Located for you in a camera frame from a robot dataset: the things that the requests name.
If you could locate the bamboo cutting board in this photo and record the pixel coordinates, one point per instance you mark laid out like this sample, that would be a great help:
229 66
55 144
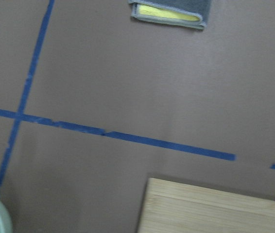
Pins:
171 207

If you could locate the folded grey yellow cloth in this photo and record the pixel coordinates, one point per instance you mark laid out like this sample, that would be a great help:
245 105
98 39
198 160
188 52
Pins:
185 13

